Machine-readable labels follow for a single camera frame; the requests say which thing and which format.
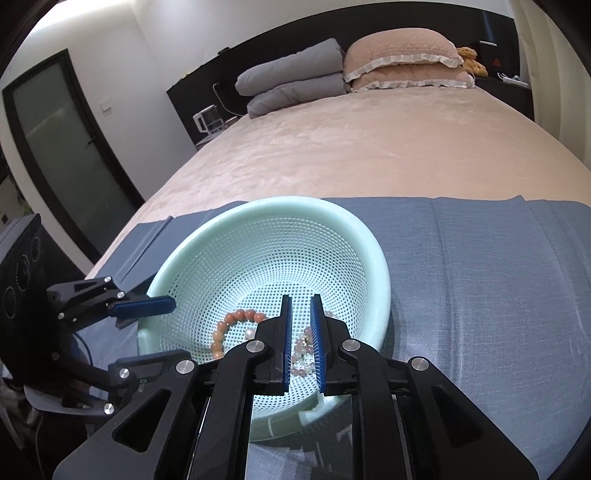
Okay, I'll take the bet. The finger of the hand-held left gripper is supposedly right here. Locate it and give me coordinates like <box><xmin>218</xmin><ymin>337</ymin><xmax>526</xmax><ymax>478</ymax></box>
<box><xmin>53</xmin><ymin>348</ymin><xmax>198</xmax><ymax>415</ymax></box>
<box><xmin>46</xmin><ymin>276</ymin><xmax>177</xmax><ymax>331</ymax></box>

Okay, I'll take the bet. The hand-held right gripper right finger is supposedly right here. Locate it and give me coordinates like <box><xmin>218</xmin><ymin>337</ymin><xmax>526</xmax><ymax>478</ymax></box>
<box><xmin>309</xmin><ymin>294</ymin><xmax>540</xmax><ymax>480</ymax></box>

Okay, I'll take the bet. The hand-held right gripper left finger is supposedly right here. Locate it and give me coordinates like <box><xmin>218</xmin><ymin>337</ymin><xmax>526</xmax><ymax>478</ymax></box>
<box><xmin>52</xmin><ymin>294</ymin><xmax>294</xmax><ymax>480</ymax></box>

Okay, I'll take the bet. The pink and white bead bracelet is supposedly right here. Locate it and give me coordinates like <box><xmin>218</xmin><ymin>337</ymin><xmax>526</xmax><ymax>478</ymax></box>
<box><xmin>288</xmin><ymin>311</ymin><xmax>338</xmax><ymax>377</ymax></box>

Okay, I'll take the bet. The orange bead bracelet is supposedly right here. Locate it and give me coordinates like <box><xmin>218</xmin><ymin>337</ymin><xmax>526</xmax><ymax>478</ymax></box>
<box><xmin>210</xmin><ymin>308</ymin><xmax>269</xmax><ymax>363</ymax></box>

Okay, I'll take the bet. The mint green plastic basket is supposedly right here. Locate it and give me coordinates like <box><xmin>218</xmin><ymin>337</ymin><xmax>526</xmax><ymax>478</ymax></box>
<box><xmin>139</xmin><ymin>196</ymin><xmax>392</xmax><ymax>432</ymax></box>

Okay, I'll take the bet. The dark framed glass door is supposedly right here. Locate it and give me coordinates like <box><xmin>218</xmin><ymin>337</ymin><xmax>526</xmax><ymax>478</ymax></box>
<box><xmin>2</xmin><ymin>48</ymin><xmax>146</xmax><ymax>278</ymax></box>

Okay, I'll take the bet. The blue cloth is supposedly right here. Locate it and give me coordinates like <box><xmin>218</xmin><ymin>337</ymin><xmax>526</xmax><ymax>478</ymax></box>
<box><xmin>85</xmin><ymin>195</ymin><xmax>591</xmax><ymax>480</ymax></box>

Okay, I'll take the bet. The white bedside table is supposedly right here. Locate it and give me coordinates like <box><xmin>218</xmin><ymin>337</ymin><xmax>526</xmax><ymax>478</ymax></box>
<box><xmin>194</xmin><ymin>124</ymin><xmax>241</xmax><ymax>151</ymax></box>

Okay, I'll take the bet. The clear electric kettle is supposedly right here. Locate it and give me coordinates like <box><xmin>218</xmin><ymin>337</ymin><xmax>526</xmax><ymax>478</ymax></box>
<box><xmin>192</xmin><ymin>107</ymin><xmax>227</xmax><ymax>137</ymax></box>

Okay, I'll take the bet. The pink frilled pillow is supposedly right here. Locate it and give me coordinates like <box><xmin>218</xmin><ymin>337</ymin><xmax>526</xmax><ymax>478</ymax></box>
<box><xmin>344</xmin><ymin>28</ymin><xmax>465</xmax><ymax>83</ymax></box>
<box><xmin>346</xmin><ymin>62</ymin><xmax>476</xmax><ymax>93</ymax></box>

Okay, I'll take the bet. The black headboard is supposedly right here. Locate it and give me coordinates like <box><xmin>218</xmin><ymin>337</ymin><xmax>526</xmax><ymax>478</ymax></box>
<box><xmin>166</xmin><ymin>0</ymin><xmax>536</xmax><ymax>148</ymax></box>

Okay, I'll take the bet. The black bedside table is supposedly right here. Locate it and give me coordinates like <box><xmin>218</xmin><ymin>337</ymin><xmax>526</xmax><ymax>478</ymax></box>
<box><xmin>475</xmin><ymin>76</ymin><xmax>536</xmax><ymax>123</ymax></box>

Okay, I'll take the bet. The brown teddy bear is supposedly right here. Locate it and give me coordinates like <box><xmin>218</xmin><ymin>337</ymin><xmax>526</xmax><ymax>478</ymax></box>
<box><xmin>456</xmin><ymin>46</ymin><xmax>489</xmax><ymax>78</ymax></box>

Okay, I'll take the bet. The black box red triangle mark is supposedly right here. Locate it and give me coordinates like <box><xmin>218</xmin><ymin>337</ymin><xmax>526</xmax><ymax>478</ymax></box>
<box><xmin>480</xmin><ymin>41</ymin><xmax>520</xmax><ymax>78</ymax></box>

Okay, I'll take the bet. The cream curtain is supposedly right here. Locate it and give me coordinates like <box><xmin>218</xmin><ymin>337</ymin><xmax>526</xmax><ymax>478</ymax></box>
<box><xmin>508</xmin><ymin>0</ymin><xmax>591</xmax><ymax>148</ymax></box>

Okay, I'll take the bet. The white charger cable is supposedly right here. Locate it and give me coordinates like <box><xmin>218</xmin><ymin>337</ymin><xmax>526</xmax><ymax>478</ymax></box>
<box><xmin>213</xmin><ymin>82</ymin><xmax>232</xmax><ymax>116</ymax></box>

